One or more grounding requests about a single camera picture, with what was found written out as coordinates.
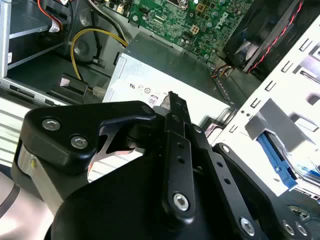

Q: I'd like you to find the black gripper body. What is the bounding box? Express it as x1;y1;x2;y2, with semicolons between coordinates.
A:
44;149;238;240

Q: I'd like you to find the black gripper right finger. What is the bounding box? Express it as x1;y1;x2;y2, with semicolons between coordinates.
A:
178;96;313;240

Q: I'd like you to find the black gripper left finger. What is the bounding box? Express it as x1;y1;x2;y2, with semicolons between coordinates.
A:
17;91;196;220

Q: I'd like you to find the hard disk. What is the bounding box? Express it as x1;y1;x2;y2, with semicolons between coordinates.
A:
257;129;320;201

